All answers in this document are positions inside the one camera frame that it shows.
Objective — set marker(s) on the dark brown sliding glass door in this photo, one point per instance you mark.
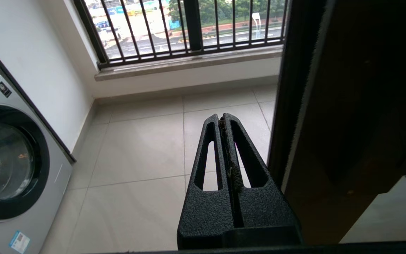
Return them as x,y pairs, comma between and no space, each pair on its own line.
347,106

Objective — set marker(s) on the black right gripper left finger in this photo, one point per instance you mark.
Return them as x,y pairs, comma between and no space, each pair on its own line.
203,211

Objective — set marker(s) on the white front-load washing machine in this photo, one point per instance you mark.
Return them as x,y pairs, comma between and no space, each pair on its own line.
12,158

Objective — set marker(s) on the long black balcony railing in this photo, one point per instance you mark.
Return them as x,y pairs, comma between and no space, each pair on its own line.
189,53

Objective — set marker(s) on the black window frame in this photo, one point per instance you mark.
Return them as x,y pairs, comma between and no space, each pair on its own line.
192,24

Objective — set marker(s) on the long grey stone sill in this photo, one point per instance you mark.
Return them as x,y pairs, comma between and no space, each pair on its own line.
189,65

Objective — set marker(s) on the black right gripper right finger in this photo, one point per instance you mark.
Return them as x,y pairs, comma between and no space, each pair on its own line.
266,208

